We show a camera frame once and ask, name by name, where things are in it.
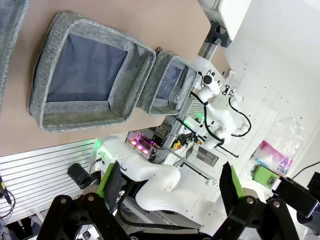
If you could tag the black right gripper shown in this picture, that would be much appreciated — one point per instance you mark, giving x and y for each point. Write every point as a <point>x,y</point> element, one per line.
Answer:
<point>231,91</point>

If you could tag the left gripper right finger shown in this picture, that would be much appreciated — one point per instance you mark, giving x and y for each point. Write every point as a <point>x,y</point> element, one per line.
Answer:
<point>230,190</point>

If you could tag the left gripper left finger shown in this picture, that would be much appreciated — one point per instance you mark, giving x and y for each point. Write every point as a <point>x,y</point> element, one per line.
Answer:
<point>113,187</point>

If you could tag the clear plastic cup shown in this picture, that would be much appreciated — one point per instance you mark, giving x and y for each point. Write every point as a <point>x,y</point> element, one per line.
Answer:
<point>175,93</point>

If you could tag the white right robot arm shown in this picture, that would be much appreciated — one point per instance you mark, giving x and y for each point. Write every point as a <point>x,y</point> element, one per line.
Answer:
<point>223,120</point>

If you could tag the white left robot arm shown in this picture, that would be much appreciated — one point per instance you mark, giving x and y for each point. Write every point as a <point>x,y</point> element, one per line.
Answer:
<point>155,180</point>

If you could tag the black cylinder cap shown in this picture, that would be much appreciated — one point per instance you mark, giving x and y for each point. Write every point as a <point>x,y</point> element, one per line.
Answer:
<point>80,176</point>

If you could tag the green box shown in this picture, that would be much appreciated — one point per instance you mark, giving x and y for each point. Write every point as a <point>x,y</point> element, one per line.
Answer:
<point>263,175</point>

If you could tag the computer with pink fans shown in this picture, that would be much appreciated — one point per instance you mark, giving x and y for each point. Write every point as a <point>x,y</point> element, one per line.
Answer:
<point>142,143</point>

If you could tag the pink plastic bag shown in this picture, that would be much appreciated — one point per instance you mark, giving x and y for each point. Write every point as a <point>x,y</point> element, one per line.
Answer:
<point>272,155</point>

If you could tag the black box device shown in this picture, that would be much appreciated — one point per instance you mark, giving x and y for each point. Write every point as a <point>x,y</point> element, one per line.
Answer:
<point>295,195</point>

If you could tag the clear plastic bag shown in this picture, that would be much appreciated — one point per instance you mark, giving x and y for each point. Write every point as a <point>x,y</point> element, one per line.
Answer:
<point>285,135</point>

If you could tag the yellow red emergency stop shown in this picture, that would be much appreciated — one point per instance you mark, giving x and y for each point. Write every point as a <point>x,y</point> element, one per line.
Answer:
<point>177,144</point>

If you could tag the grey fabric basket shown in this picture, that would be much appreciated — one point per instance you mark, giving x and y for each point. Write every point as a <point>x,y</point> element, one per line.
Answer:
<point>160,110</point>
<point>87,115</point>
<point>10,37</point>

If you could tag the white table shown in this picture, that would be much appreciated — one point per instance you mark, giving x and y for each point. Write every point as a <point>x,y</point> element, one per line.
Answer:
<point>235,17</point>

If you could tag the aluminium profile frame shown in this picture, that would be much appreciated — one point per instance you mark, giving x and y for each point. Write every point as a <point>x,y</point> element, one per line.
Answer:
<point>37,162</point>

